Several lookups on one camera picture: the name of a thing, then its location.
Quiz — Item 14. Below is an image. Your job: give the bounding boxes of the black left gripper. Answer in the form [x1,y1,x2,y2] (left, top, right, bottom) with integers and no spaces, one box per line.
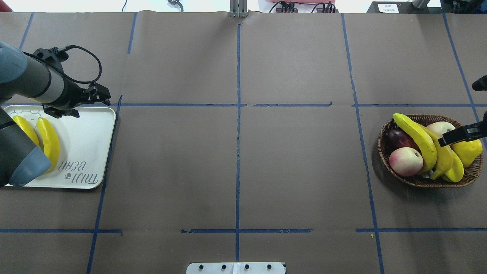
[43,79,111,118]

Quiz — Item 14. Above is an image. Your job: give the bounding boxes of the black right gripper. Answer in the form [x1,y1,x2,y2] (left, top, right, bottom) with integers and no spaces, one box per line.
[438,111,487,147]

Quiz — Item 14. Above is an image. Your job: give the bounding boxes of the greenish yellow banana back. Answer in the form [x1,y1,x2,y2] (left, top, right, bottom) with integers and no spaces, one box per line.
[393,113,437,174]

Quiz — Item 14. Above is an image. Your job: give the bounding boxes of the yellow banana top long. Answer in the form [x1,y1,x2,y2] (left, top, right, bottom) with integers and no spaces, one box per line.
[37,117,60,174]

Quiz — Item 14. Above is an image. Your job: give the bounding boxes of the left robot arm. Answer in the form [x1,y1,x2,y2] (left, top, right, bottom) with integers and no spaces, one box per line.
[0,42,111,187]

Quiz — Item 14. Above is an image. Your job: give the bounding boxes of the brown wicker basket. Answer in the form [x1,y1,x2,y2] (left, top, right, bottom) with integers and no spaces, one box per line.
[372,119,483,188]

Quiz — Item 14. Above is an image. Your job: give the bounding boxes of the yellow pear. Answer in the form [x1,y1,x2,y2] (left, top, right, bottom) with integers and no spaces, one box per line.
[450,139,482,168]

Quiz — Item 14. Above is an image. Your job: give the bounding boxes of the pink peach rear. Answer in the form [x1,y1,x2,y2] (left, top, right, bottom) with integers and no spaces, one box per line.
[427,121,456,136]

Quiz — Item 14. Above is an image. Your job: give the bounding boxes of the pink peach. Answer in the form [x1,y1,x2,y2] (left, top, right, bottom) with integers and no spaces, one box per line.
[427,121,456,136]
[388,147,424,177]

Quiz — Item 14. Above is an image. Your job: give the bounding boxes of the white bear print tray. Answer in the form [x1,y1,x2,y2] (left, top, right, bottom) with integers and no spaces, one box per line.
[5,105,116,189]

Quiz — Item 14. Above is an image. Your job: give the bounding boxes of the yellow banana front short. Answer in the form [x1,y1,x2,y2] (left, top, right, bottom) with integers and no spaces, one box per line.
[441,151,464,183]

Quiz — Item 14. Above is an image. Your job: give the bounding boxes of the pink peach front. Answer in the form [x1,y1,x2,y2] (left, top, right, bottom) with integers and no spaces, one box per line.
[388,147,424,177]

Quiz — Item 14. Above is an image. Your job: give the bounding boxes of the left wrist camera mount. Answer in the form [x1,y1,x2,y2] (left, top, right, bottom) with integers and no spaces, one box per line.
[33,47,68,71]

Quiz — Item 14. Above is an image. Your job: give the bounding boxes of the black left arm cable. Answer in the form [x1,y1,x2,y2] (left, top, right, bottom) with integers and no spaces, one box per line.
[23,45,102,84]

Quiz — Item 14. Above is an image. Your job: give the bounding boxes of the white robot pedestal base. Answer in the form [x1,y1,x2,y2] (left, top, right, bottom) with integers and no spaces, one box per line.
[186,261,287,274]

